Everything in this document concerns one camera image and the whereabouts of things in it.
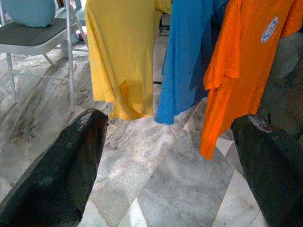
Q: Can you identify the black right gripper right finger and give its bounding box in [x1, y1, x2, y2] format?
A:
[231, 114, 303, 227]

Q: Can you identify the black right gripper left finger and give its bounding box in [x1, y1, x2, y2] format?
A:
[0, 108, 109, 227]

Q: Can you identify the orange t-shirt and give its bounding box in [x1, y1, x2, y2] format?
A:
[199, 0, 303, 161]

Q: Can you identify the grey upholstered sofa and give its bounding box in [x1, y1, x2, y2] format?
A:
[258, 30, 303, 140]

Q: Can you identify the white folding chair grey seat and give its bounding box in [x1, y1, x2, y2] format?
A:
[0, 0, 89, 114]

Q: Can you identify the yellow t-shirt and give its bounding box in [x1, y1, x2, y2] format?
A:
[84, 0, 173, 121]

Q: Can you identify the blue t-shirt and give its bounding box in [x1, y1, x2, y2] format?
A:
[155, 0, 230, 125]

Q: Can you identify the pale blue cushion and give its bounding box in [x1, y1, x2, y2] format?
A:
[1, 0, 57, 28]

